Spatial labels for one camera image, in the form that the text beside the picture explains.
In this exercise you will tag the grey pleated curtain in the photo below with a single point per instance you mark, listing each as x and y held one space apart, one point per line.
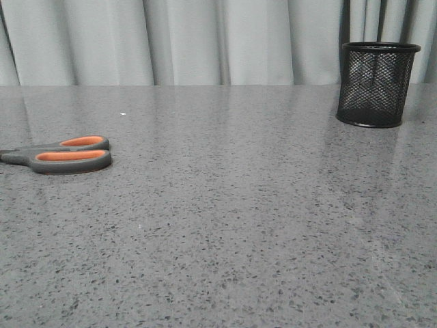
202 42

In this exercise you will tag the grey orange handled scissors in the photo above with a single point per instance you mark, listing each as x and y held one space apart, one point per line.
72 156

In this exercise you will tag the black mesh pen bucket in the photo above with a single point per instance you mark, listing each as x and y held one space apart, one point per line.
374 82

